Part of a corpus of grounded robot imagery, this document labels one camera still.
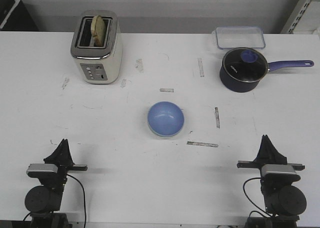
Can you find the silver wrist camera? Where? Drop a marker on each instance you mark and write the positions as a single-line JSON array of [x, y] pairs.
[[38, 170], [279, 172]]

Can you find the green bowl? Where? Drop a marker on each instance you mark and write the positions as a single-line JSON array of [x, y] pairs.
[[162, 137]]

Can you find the white slotted metal rack post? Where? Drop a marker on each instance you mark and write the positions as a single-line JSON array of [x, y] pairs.
[[304, 18]]

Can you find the blue bowl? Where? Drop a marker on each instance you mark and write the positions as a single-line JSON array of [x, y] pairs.
[[165, 119]]

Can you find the glass pot lid blue knob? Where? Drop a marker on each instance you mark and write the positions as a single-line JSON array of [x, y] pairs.
[[244, 65]]

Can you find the cream and steel toaster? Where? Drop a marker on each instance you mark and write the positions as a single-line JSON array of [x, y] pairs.
[[98, 65]]

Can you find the clear plastic food container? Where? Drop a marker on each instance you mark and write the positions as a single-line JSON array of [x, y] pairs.
[[230, 37]]

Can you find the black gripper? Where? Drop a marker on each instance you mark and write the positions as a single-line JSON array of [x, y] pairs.
[[276, 159], [58, 157]]

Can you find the dark blue saucepan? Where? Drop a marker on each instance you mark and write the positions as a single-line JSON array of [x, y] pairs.
[[243, 87]]

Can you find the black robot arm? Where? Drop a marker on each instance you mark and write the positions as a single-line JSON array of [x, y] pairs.
[[44, 201], [283, 202]]

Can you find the slice of toast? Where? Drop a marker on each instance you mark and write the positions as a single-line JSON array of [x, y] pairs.
[[98, 31]]

